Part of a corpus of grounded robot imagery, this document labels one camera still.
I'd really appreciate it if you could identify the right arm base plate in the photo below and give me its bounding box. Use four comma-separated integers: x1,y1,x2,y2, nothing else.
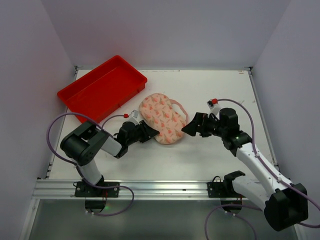
206,175,243,205

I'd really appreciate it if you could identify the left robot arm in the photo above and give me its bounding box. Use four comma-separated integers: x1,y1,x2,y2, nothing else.
60,120,160,186

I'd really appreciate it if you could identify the aluminium front rail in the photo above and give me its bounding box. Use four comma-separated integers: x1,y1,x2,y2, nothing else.
32,179,276,200

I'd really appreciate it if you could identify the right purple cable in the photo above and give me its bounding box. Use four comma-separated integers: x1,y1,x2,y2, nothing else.
204,98,320,240

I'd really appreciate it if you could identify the floral pink laundry bag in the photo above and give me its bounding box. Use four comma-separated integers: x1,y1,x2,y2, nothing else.
138,93,189,145

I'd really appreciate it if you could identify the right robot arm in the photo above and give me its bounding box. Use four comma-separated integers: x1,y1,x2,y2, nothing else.
182,108,309,231

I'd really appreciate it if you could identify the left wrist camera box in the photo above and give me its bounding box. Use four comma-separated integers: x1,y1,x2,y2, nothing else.
123,110,139,125

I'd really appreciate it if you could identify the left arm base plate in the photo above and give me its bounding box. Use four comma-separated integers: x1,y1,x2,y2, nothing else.
73,181,120,213

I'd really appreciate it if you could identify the red plastic tray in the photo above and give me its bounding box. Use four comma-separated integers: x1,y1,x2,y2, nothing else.
57,55,147,123

